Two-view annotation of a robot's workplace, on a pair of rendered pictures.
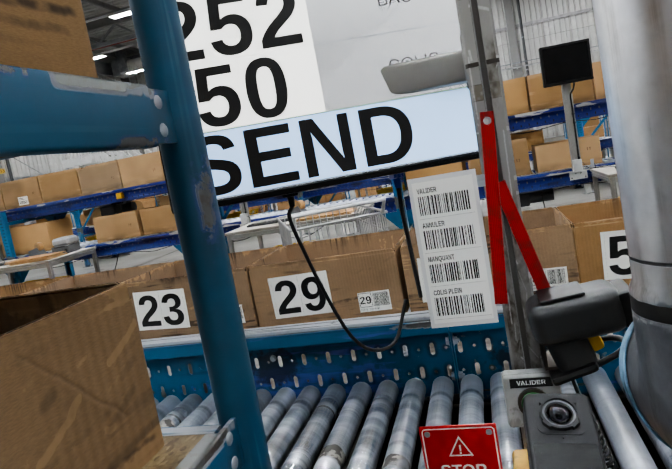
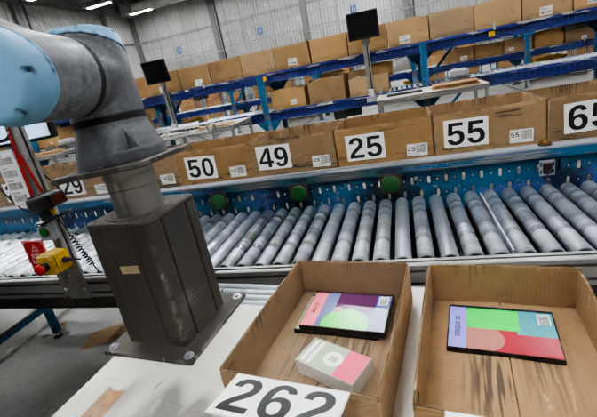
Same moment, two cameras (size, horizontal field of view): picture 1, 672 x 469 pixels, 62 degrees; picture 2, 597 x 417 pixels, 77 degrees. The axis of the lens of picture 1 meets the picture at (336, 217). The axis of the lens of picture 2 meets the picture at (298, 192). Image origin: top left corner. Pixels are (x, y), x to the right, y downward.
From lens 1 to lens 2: 128 cm
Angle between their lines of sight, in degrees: 12
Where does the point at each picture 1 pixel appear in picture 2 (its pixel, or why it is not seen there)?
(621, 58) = not seen: outside the picture
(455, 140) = (30, 132)
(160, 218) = not seen: hidden behind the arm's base
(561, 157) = (364, 87)
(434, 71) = not seen: hidden behind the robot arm
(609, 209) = (224, 142)
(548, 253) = (165, 167)
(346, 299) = (91, 188)
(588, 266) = (182, 173)
